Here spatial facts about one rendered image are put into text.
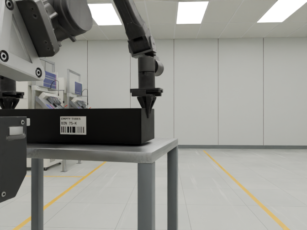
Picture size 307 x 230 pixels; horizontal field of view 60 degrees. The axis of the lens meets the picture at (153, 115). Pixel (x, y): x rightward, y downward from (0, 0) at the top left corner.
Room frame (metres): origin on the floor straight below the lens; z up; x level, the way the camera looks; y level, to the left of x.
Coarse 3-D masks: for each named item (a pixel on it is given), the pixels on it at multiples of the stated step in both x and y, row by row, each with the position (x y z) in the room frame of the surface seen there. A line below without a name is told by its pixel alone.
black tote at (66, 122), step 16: (0, 112) 0.95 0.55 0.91; (16, 112) 0.93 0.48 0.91; (32, 112) 0.92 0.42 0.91; (48, 112) 0.90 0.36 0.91; (64, 112) 0.89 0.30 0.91; (80, 112) 0.87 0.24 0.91; (96, 112) 0.86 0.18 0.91; (112, 112) 0.85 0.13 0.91; (128, 112) 0.83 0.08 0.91; (144, 112) 0.86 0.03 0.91; (32, 128) 0.92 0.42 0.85; (48, 128) 0.90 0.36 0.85; (64, 128) 0.89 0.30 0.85; (80, 128) 0.88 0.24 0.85; (96, 128) 0.86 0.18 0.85; (112, 128) 0.85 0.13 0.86; (128, 128) 0.84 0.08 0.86; (144, 128) 0.86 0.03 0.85
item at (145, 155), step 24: (48, 144) 0.89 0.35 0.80; (72, 144) 0.89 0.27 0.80; (96, 144) 0.89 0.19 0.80; (120, 144) 0.89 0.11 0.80; (144, 144) 0.89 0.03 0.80; (168, 144) 0.92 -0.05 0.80; (144, 168) 0.70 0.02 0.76; (168, 168) 1.10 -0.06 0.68; (144, 192) 0.70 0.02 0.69; (168, 192) 1.10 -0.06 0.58; (144, 216) 0.70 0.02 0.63; (168, 216) 1.10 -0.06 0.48
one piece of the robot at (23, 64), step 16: (0, 0) 0.36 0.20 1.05; (0, 16) 0.35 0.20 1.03; (16, 16) 0.38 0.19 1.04; (0, 32) 0.35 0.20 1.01; (16, 32) 0.38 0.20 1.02; (0, 48) 0.35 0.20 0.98; (16, 48) 0.38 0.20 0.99; (32, 48) 0.41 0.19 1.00; (0, 64) 0.36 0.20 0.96; (16, 64) 0.38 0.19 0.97; (32, 64) 0.41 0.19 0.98; (16, 80) 0.44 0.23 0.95; (32, 80) 0.43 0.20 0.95
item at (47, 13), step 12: (24, 0) 0.37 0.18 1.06; (36, 0) 0.37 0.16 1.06; (24, 12) 0.38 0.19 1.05; (36, 12) 0.38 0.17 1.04; (48, 12) 0.44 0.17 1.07; (36, 24) 0.39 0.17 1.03; (48, 24) 0.40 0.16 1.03; (36, 36) 0.40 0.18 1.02; (48, 36) 0.40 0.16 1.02; (36, 48) 0.42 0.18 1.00; (48, 48) 0.41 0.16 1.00
